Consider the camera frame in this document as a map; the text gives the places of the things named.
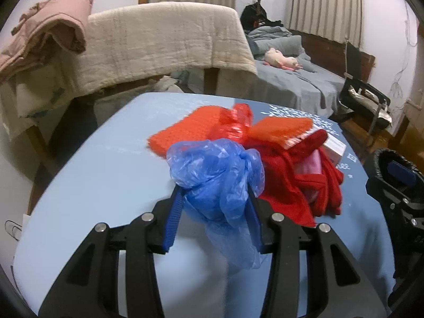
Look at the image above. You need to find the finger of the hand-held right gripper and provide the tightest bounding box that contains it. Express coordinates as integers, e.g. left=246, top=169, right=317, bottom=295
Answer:
left=388, top=161, right=417, bottom=188

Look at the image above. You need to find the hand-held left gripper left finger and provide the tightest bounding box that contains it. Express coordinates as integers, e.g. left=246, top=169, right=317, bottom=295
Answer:
left=39, top=187, right=185, bottom=318

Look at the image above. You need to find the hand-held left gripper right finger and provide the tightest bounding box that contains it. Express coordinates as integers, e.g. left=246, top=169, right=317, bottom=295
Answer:
left=248, top=190, right=388, bottom=318

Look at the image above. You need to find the black mesh wastebasket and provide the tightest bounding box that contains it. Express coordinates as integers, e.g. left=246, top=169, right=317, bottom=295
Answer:
left=364, top=148, right=424, bottom=186

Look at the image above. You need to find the blue plastic bag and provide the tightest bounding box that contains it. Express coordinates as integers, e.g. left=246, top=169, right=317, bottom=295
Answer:
left=166, top=137, right=266, bottom=269

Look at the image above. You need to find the small white box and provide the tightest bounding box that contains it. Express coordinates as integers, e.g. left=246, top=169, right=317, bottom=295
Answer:
left=323, top=136, right=347, bottom=164

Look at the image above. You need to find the pink face mask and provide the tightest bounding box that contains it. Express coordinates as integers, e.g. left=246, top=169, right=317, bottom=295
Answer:
left=295, top=149, right=323, bottom=202

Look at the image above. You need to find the orange foam net sleeve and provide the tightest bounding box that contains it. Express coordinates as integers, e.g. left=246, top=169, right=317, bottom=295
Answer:
left=247, top=116, right=313, bottom=148

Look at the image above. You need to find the red plastic wrapper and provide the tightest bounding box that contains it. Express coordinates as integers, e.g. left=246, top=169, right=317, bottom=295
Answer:
left=209, top=103, right=254, bottom=143

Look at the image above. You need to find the red cloth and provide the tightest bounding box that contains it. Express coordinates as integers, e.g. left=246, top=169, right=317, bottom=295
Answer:
left=243, top=129, right=343, bottom=227

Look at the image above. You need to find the blue tree-print tablecloth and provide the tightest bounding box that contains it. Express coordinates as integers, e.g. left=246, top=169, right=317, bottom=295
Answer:
left=13, top=92, right=398, bottom=318

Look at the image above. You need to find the black folding chair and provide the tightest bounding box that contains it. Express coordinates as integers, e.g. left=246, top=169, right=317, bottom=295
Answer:
left=338, top=41, right=391, bottom=146

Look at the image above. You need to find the orange knitted cloth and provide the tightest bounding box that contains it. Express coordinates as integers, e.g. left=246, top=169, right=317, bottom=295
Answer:
left=147, top=106, right=232, bottom=156

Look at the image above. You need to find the wooden headboard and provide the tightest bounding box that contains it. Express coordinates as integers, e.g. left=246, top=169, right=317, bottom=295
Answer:
left=291, top=30, right=376, bottom=82

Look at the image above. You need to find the bed with grey sheet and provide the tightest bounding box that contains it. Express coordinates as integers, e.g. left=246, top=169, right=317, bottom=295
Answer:
left=245, top=35, right=347, bottom=118

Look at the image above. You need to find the pink plush toy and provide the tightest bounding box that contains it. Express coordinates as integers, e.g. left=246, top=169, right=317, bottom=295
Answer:
left=264, top=48, right=303, bottom=71

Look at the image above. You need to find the beige blanket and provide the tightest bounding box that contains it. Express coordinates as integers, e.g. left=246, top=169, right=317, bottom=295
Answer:
left=74, top=2, right=258, bottom=96

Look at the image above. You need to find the grey pillow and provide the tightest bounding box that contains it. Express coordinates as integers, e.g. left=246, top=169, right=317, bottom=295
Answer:
left=248, top=26, right=303, bottom=57

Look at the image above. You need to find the pale floral sheet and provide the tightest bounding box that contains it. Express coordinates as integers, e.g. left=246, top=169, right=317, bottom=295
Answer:
left=0, top=56, right=80, bottom=140

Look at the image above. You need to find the black clothes bundle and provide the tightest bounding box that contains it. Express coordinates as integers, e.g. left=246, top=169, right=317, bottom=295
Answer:
left=240, top=3, right=282, bottom=34

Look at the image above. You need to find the pink quilted jacket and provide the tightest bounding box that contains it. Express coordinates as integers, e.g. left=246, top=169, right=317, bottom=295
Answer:
left=0, top=0, right=95, bottom=82

